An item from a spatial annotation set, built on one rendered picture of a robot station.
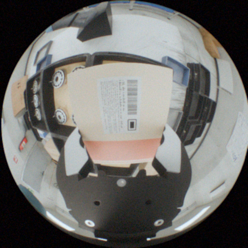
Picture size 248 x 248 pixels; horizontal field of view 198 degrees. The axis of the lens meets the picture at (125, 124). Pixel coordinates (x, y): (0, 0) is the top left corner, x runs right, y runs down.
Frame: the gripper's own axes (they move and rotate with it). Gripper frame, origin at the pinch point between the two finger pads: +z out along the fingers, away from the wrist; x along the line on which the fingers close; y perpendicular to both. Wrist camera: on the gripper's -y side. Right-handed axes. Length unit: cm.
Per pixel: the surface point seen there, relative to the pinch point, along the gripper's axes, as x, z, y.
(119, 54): -0.2, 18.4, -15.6
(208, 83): 112, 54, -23
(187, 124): 85, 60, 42
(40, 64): -76, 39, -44
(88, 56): -10.7, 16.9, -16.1
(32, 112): -72, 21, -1
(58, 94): -35.9, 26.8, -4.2
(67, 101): -30.1, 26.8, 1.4
